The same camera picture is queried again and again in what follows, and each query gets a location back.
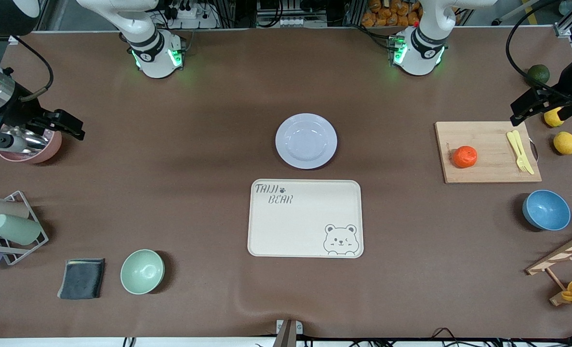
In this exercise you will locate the aluminium frame profile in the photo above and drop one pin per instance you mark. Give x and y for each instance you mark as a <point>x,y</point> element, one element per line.
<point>563,30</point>

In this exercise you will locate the blue bowl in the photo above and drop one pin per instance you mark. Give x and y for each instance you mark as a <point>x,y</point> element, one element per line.
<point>548,212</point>

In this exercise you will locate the orange mandarin fruit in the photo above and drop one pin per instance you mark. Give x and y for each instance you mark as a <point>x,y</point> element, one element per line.
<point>465,157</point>

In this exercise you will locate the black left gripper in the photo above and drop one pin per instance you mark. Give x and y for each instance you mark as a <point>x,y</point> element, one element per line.
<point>562,90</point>

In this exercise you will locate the mint green bowl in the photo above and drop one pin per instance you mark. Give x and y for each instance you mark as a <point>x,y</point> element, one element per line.
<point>142,272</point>

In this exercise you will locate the pale blue round plate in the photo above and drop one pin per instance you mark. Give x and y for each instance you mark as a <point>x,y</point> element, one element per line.
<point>306,141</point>

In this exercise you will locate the cream bear print tray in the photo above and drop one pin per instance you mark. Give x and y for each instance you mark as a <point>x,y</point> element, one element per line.
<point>295,226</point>

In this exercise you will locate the metal camera mount clamp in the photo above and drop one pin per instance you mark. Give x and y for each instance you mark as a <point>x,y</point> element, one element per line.
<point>288,335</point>

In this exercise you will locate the dark green lime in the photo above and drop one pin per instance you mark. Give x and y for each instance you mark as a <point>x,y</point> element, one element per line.
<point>538,73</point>

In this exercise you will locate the yellow plastic fork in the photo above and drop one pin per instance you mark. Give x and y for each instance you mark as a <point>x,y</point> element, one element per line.
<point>530,168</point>
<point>522,165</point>

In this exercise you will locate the mint green cup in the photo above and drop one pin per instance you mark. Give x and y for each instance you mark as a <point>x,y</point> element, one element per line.
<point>16,229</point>

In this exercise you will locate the bamboo cutting board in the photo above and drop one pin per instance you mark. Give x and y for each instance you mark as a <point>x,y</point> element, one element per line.
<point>488,164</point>

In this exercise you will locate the white power strip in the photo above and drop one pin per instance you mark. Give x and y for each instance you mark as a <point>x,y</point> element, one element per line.
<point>194,19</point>
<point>288,21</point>

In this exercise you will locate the pink bowl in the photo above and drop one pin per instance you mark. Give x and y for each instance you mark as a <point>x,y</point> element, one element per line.
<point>49,147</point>

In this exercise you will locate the yellow lemon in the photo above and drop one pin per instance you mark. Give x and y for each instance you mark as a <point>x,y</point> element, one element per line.
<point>565,143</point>
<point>551,119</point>

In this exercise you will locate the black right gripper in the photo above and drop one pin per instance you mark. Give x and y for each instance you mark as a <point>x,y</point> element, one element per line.
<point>17,110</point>

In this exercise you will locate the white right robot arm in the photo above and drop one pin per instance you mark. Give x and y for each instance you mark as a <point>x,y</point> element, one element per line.
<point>153,58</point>

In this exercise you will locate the shiny metal scoop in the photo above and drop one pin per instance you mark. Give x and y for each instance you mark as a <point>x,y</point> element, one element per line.
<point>25,142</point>

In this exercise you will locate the beige cup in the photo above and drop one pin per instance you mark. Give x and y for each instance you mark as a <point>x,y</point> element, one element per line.
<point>1,210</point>

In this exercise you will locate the dark grey folded cloth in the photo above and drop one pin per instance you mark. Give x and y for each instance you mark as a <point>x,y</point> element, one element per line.
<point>81,279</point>

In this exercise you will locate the wooden peg mug rack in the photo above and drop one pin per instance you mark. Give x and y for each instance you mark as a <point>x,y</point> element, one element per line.
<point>555,260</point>

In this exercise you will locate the bag of orange fruit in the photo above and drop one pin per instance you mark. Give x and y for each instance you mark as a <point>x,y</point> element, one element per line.
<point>387,14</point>

